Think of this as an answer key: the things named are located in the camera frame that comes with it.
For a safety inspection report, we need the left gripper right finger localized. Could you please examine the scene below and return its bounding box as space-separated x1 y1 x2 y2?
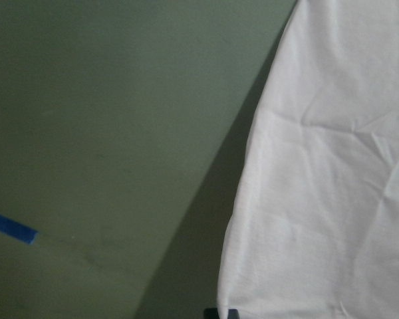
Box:
227 309 239 319

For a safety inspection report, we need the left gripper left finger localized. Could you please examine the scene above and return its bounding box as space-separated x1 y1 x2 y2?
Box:
203 308 219 319

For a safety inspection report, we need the pink Snoopy t-shirt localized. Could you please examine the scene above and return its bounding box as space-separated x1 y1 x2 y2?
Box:
217 1 399 318

